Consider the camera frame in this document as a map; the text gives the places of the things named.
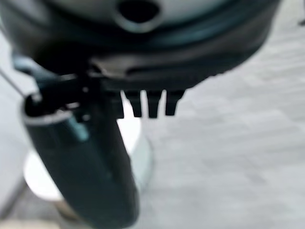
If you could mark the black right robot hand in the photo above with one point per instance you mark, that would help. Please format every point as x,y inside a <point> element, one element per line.
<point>95,167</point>

